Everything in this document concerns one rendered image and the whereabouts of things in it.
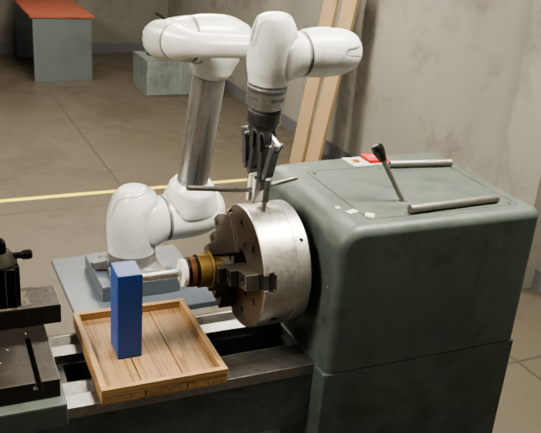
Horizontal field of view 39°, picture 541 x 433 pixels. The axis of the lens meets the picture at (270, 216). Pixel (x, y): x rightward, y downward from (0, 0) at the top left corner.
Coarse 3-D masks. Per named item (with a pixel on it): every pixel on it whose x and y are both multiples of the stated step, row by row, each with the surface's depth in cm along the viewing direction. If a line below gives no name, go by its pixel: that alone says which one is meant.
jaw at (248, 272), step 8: (232, 264) 188; (240, 264) 188; (216, 272) 186; (224, 272) 185; (232, 272) 183; (240, 272) 182; (248, 272) 182; (256, 272) 182; (216, 280) 186; (224, 280) 186; (232, 280) 183; (240, 280) 182; (248, 280) 180; (256, 280) 181; (264, 280) 180; (272, 280) 181; (248, 288) 180; (256, 288) 181; (264, 288) 181; (272, 288) 181
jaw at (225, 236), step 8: (216, 216) 194; (224, 216) 194; (232, 216) 195; (216, 224) 195; (224, 224) 193; (232, 224) 194; (216, 232) 192; (224, 232) 193; (232, 232) 193; (216, 240) 191; (224, 240) 192; (232, 240) 193; (208, 248) 190; (216, 248) 191; (224, 248) 191; (232, 248) 192; (240, 248) 193; (224, 256) 194
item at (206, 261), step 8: (192, 256) 191; (200, 256) 187; (208, 256) 188; (216, 256) 190; (192, 264) 185; (200, 264) 185; (208, 264) 186; (216, 264) 188; (192, 272) 185; (200, 272) 186; (208, 272) 186; (192, 280) 185; (200, 280) 186; (208, 280) 186
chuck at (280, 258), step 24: (240, 216) 190; (264, 216) 185; (240, 240) 191; (264, 240) 181; (288, 240) 183; (264, 264) 179; (288, 264) 181; (240, 288) 194; (288, 288) 182; (240, 312) 196; (264, 312) 184; (288, 312) 187
